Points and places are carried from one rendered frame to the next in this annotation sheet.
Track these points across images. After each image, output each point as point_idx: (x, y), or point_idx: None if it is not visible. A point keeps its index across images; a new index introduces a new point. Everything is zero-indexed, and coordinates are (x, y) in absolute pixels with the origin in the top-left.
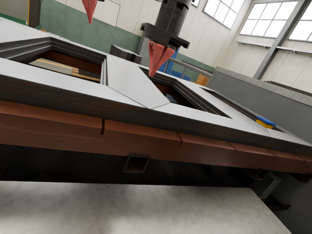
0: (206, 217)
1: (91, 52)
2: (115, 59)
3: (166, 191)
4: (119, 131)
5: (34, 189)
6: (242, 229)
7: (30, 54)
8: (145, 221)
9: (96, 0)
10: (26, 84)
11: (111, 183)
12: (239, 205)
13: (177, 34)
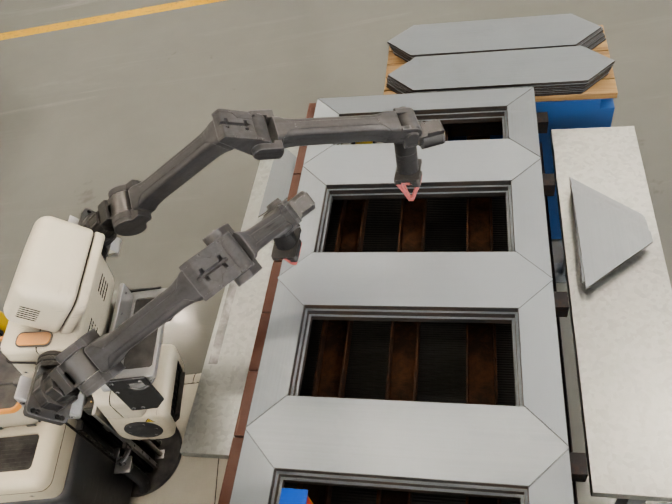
0: (237, 365)
1: (513, 232)
2: (504, 266)
3: None
4: (271, 269)
5: None
6: (220, 394)
7: (417, 195)
8: (249, 319)
9: (405, 183)
10: None
11: None
12: (236, 412)
13: (276, 246)
